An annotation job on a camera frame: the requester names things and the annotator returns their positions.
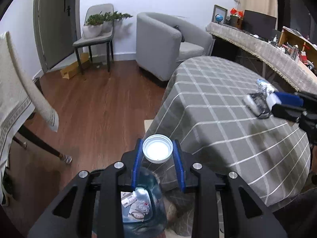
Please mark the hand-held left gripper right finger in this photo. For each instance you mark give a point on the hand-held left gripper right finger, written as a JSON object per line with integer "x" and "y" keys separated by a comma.
{"x": 178, "y": 168}

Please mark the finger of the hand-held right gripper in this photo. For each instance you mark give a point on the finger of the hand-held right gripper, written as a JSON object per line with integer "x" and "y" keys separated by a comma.
{"x": 284, "y": 112}
{"x": 289, "y": 100}

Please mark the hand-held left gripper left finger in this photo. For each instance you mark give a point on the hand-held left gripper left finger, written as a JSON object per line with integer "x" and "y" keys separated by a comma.
{"x": 137, "y": 163}

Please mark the dark blue waste bin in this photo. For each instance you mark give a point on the dark blue waste bin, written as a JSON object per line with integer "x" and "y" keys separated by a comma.
{"x": 151, "y": 181}

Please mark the white round lid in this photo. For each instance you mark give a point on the white round lid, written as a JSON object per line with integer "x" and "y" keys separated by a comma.
{"x": 157, "y": 151}

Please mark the blue white wipes packet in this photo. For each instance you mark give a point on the blue white wipes packet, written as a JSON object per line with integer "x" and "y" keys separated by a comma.
{"x": 263, "y": 86}

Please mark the white printed paper carton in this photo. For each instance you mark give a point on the white printed paper carton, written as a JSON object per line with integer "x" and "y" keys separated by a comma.
{"x": 127, "y": 199}

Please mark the grey checked round tablecloth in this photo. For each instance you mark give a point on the grey checked round tablecloth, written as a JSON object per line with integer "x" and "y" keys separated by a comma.
{"x": 210, "y": 129}

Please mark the wooden box with items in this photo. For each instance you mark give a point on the wooden box with items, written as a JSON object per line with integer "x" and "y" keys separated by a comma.
{"x": 294, "y": 42}

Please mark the beige fringed desk cloth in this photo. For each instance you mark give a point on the beige fringed desk cloth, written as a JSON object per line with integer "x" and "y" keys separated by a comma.
{"x": 260, "y": 47}

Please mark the black monitor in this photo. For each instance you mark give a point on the black monitor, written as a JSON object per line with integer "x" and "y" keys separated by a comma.
{"x": 258, "y": 24}

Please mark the wooden speaker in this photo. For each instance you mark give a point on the wooden speaker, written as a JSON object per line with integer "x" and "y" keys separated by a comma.
{"x": 236, "y": 22}

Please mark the small red flags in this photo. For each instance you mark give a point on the small red flags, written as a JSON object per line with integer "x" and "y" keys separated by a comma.
{"x": 236, "y": 12}

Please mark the small blue globe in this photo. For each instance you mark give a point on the small blue globe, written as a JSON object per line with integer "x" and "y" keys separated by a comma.
{"x": 219, "y": 17}

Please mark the flat cardboard box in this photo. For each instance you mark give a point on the flat cardboard box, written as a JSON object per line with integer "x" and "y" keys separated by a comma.
{"x": 74, "y": 68}

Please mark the grey armchair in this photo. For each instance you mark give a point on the grey armchair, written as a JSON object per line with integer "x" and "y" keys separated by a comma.
{"x": 156, "y": 44}

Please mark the grey dining chair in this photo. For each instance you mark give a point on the grey dining chair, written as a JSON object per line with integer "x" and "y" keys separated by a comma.
{"x": 96, "y": 41}

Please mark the potted plant white pot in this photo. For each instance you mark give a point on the potted plant white pot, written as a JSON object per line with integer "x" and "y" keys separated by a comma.
{"x": 92, "y": 31}
{"x": 116, "y": 16}

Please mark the beige patterned tablecloth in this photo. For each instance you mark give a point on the beige patterned tablecloth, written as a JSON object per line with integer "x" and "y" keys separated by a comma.
{"x": 14, "y": 84}

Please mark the grey door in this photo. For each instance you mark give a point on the grey door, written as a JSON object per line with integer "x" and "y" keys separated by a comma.
{"x": 57, "y": 29}

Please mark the grey picture frame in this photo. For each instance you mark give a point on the grey picture frame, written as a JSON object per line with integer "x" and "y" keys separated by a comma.
{"x": 220, "y": 8}

